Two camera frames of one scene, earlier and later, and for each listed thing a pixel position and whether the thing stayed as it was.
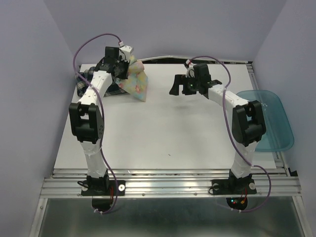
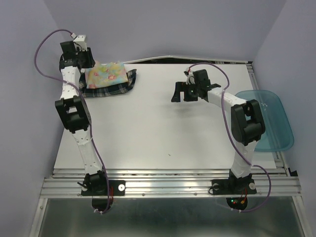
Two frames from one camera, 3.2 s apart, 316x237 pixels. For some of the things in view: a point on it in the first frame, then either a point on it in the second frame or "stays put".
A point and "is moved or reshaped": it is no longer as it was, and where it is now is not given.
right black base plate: (235, 186) stays put
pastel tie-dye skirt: (136, 84) is moved or reshaped
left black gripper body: (123, 68) to (85, 59)
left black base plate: (103, 188) stays put
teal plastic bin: (279, 136) stays put
